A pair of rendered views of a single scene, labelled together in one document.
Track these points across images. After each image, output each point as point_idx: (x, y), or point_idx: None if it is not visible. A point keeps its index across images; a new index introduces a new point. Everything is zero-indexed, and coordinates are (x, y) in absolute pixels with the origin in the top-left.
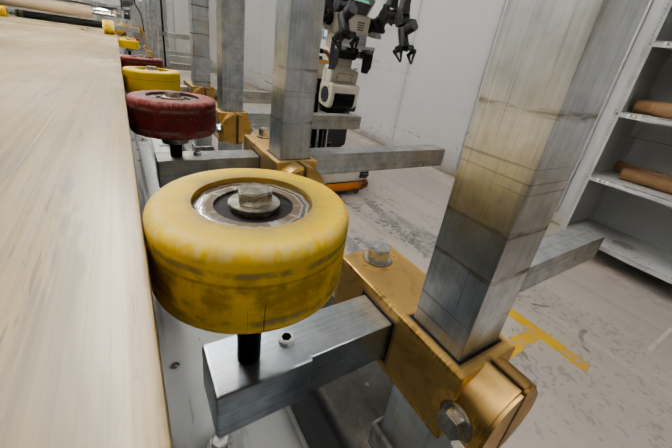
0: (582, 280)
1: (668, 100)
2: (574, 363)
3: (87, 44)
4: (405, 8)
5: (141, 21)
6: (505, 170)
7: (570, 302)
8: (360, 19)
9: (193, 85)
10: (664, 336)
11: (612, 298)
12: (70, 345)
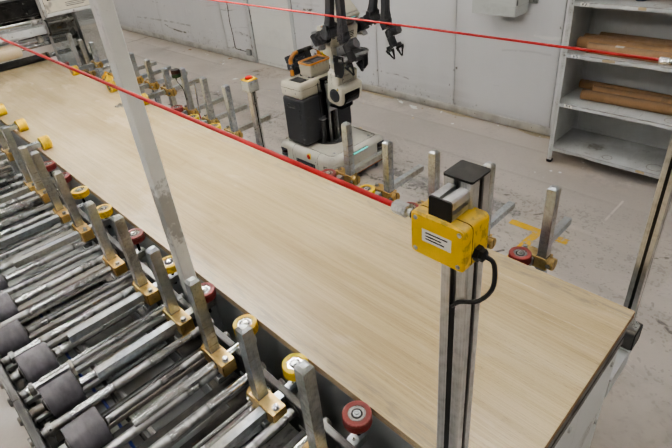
0: (568, 185)
1: (602, 27)
2: (560, 242)
3: (262, 161)
4: (387, 15)
5: (167, 85)
6: None
7: (559, 205)
8: (350, 28)
9: (350, 176)
10: (617, 208)
11: (588, 192)
12: None
